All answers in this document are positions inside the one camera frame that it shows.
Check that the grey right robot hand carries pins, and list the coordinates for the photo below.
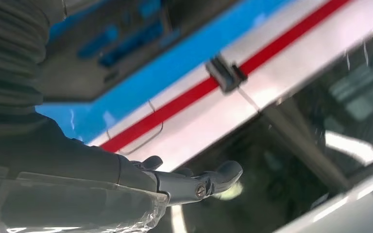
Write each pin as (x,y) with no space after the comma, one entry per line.
(61,180)

